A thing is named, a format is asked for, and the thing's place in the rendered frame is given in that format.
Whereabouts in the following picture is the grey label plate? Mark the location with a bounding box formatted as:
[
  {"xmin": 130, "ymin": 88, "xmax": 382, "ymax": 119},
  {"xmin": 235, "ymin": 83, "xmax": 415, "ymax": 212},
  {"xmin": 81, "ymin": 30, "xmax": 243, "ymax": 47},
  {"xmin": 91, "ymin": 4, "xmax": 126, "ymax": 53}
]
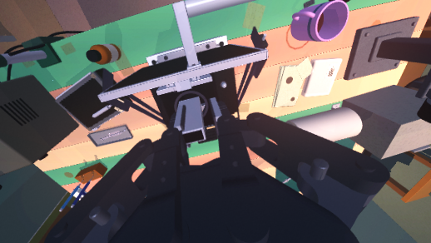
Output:
[{"xmin": 87, "ymin": 124, "xmax": 134, "ymax": 148}]

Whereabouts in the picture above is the white card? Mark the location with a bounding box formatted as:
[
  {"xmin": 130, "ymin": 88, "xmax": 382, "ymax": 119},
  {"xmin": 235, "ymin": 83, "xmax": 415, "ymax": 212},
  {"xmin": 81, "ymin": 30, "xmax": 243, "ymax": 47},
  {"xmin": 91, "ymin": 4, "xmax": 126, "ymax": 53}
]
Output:
[{"xmin": 301, "ymin": 57, "xmax": 344, "ymax": 98}]

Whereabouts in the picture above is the dark green grey box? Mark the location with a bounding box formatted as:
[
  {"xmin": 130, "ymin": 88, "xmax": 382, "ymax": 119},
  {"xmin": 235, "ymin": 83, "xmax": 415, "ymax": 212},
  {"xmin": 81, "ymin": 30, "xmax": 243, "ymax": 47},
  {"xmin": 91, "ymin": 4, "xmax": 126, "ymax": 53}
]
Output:
[{"xmin": 0, "ymin": 164, "xmax": 71, "ymax": 243}]

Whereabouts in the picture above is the tan paper patch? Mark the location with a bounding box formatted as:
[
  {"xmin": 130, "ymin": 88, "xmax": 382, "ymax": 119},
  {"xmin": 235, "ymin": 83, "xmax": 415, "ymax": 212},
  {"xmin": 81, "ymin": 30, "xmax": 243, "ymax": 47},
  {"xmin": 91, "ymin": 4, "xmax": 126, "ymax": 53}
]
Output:
[{"xmin": 242, "ymin": 2, "xmax": 266, "ymax": 30}]

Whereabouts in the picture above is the grey framed black camera bed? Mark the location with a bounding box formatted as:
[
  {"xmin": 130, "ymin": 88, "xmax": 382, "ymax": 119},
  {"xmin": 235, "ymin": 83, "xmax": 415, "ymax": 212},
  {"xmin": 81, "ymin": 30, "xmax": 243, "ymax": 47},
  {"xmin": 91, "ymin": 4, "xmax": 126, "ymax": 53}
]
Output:
[{"xmin": 97, "ymin": 43, "xmax": 270, "ymax": 104}]

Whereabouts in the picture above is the grey pin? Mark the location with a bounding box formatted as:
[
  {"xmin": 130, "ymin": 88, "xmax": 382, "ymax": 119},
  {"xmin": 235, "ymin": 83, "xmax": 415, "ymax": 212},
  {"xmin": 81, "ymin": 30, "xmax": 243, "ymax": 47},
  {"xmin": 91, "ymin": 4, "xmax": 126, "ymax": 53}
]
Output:
[{"xmin": 91, "ymin": 104, "xmax": 114, "ymax": 119}]

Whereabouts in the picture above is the dark grey bar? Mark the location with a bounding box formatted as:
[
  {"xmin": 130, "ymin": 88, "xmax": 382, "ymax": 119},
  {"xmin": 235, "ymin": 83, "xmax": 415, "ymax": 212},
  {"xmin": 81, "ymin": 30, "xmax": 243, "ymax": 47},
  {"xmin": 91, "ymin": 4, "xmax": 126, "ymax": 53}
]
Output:
[{"xmin": 375, "ymin": 37, "xmax": 431, "ymax": 65}]

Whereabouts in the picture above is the grey upright post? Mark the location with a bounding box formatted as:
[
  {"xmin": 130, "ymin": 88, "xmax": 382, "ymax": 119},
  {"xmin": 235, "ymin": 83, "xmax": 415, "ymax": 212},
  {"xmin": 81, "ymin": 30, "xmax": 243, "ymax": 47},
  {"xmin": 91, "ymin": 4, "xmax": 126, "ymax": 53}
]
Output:
[{"xmin": 171, "ymin": 0, "xmax": 201, "ymax": 68}]

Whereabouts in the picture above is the light grey box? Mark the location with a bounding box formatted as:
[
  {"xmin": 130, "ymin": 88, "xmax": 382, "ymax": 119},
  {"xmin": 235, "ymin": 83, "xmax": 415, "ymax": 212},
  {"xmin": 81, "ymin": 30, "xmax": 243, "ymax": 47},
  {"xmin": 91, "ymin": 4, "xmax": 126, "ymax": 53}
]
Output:
[{"xmin": 340, "ymin": 84, "xmax": 431, "ymax": 161}]

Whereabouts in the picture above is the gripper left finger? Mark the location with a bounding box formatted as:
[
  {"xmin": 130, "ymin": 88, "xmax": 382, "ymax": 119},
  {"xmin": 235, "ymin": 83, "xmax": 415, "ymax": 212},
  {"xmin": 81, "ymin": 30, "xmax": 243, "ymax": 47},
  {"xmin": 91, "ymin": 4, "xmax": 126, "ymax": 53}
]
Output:
[{"xmin": 45, "ymin": 101, "xmax": 191, "ymax": 243}]

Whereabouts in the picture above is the orange rubber band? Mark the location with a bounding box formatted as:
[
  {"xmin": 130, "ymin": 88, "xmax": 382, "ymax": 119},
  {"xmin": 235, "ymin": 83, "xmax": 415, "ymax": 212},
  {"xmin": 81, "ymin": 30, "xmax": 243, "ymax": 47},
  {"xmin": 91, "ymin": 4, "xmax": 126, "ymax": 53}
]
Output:
[{"xmin": 285, "ymin": 23, "xmax": 311, "ymax": 51}]

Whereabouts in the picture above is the green work mat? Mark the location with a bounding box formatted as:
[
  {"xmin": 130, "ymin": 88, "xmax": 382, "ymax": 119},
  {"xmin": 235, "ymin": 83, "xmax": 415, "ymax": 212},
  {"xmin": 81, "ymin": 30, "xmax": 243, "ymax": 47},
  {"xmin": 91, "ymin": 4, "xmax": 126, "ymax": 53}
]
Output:
[{"xmin": 47, "ymin": 0, "xmax": 399, "ymax": 93}]

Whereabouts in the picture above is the black strut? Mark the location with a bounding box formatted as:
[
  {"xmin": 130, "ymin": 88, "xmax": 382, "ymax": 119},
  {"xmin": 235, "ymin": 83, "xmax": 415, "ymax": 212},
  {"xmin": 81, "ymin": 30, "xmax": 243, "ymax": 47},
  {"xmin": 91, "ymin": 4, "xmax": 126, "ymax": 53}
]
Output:
[{"xmin": 235, "ymin": 26, "xmax": 270, "ymax": 104}]

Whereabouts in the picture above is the orange wooden piece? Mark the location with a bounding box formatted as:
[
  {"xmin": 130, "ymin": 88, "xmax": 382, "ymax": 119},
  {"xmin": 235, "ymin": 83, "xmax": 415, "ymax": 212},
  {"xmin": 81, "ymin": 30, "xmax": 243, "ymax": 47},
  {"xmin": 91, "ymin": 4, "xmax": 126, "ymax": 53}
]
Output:
[{"xmin": 401, "ymin": 169, "xmax": 431, "ymax": 205}]

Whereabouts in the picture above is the black folding camera body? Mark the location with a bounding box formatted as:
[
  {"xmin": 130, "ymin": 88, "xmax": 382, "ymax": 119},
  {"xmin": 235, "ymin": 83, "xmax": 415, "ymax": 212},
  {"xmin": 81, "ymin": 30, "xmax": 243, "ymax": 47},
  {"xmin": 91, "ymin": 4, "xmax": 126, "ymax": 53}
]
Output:
[{"xmin": 151, "ymin": 67, "xmax": 240, "ymax": 144}]

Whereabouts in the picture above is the purple mug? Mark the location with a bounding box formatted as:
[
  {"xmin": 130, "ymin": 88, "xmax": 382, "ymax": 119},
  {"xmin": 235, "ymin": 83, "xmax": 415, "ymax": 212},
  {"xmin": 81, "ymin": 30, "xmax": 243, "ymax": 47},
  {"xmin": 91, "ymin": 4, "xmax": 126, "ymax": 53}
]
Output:
[{"xmin": 290, "ymin": 0, "xmax": 350, "ymax": 42}]

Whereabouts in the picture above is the black tray with grey rim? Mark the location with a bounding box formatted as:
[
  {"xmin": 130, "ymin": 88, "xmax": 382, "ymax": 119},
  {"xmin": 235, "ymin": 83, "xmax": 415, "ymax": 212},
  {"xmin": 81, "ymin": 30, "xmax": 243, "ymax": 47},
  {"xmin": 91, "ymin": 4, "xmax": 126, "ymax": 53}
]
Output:
[{"xmin": 55, "ymin": 68, "xmax": 126, "ymax": 132}]

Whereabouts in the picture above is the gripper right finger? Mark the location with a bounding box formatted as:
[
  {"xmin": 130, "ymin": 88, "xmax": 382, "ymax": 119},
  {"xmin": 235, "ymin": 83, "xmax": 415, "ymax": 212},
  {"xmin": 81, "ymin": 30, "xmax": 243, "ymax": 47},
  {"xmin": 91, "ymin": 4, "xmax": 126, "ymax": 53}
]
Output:
[{"xmin": 209, "ymin": 97, "xmax": 392, "ymax": 197}]

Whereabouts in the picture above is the grey metal tube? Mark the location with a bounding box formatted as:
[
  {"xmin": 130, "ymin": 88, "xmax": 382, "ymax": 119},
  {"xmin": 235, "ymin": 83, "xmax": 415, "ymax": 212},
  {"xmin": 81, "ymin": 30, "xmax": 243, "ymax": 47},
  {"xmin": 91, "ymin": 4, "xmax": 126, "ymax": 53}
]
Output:
[{"xmin": 183, "ymin": 0, "xmax": 257, "ymax": 18}]

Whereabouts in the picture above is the dark grey mounting plate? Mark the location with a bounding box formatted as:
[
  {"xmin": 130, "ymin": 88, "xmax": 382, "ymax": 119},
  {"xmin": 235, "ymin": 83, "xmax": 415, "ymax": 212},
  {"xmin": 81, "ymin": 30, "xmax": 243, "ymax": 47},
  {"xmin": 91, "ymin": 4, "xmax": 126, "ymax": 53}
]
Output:
[{"xmin": 343, "ymin": 16, "xmax": 420, "ymax": 81}]

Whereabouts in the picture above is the small brown box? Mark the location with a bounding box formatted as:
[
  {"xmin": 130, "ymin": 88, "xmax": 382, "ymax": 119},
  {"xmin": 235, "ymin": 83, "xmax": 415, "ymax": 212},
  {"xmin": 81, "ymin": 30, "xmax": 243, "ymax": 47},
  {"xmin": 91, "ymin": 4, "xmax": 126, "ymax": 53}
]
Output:
[{"xmin": 74, "ymin": 162, "xmax": 109, "ymax": 185}]

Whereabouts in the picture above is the blue pen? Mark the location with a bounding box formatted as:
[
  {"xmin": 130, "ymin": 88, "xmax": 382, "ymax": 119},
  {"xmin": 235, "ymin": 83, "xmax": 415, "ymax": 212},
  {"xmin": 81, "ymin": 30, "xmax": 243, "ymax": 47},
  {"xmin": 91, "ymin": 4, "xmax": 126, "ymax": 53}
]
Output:
[
  {"xmin": 58, "ymin": 181, "xmax": 83, "ymax": 213},
  {"xmin": 69, "ymin": 180, "xmax": 92, "ymax": 210}
]

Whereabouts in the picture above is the green box with cables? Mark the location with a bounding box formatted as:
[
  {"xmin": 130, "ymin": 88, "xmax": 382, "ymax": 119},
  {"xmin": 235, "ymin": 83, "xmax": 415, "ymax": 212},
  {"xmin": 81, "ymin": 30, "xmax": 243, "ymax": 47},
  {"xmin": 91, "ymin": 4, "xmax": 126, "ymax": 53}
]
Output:
[{"xmin": 6, "ymin": 30, "xmax": 85, "ymax": 73}]

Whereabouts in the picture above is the orange and black cylinder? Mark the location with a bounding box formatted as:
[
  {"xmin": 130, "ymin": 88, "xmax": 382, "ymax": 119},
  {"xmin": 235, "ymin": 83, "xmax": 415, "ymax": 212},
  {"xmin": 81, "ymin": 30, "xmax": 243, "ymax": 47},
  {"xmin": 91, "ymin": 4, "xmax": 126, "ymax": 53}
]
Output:
[{"xmin": 85, "ymin": 42, "xmax": 122, "ymax": 66}]

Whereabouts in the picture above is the cream card with holes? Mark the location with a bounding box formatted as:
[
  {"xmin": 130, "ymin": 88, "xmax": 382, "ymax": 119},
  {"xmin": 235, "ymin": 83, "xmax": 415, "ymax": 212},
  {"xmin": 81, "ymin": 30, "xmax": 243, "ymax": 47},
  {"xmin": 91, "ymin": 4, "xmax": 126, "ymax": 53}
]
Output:
[{"xmin": 272, "ymin": 57, "xmax": 313, "ymax": 109}]

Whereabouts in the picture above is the dark box with vents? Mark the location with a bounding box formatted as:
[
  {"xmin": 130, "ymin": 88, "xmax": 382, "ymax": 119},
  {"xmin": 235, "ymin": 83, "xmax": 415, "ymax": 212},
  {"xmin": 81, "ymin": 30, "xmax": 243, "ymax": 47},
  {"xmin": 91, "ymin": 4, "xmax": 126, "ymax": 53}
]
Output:
[{"xmin": 0, "ymin": 74, "xmax": 81, "ymax": 166}]

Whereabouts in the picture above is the grey lens standard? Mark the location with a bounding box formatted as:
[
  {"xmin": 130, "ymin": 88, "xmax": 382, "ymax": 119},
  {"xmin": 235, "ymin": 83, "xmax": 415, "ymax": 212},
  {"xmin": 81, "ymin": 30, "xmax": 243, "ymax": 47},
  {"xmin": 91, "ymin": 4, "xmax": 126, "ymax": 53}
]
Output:
[{"xmin": 183, "ymin": 96, "xmax": 208, "ymax": 143}]

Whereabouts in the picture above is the grey bracket plate with holes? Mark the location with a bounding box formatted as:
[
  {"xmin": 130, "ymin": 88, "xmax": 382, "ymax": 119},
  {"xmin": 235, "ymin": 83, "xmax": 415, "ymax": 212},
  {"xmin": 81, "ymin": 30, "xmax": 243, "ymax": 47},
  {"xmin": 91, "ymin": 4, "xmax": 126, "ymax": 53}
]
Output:
[{"xmin": 146, "ymin": 34, "xmax": 229, "ymax": 67}]

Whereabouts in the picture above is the light grey cylinder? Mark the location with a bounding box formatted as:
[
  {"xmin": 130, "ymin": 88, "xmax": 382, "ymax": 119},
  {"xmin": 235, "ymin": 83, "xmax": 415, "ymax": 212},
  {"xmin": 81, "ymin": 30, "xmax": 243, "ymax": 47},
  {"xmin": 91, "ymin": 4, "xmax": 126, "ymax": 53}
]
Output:
[{"xmin": 285, "ymin": 107, "xmax": 364, "ymax": 143}]

